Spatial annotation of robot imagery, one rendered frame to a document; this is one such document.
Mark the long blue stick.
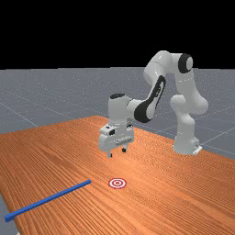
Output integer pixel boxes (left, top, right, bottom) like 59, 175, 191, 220
4, 179, 93, 223

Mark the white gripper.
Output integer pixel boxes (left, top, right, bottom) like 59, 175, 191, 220
98, 122, 135, 159

